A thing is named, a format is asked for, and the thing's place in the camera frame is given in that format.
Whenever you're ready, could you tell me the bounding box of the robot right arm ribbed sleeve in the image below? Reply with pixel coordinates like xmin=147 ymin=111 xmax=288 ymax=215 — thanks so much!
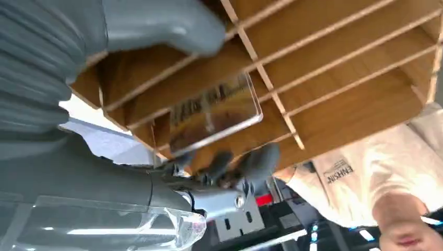
xmin=0 ymin=0 xmax=108 ymax=139

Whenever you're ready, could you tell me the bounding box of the person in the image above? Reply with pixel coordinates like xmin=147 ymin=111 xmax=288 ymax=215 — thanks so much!
xmin=273 ymin=102 xmax=443 ymax=251

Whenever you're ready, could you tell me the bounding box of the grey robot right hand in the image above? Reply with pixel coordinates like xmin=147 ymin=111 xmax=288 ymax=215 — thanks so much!
xmin=0 ymin=0 xmax=281 ymax=251

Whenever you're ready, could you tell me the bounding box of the wooden compartment box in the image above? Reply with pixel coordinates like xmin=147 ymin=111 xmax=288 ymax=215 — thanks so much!
xmin=69 ymin=0 xmax=443 ymax=174

